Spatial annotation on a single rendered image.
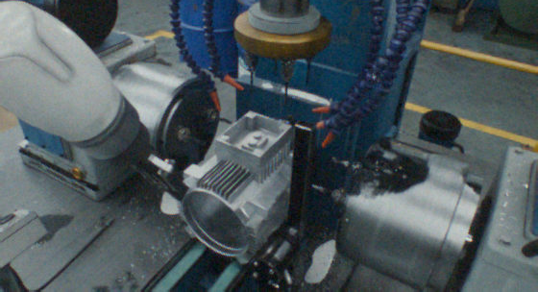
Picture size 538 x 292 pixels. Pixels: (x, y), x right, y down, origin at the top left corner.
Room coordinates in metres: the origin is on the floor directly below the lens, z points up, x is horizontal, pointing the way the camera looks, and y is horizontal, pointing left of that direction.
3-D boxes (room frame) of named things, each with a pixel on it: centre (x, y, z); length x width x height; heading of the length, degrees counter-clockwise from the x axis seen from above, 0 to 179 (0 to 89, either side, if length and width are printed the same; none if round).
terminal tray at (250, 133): (0.67, 0.02, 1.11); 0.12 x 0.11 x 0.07; 150
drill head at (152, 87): (0.90, 0.30, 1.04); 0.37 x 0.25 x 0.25; 61
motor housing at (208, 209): (0.64, 0.04, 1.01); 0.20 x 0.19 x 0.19; 150
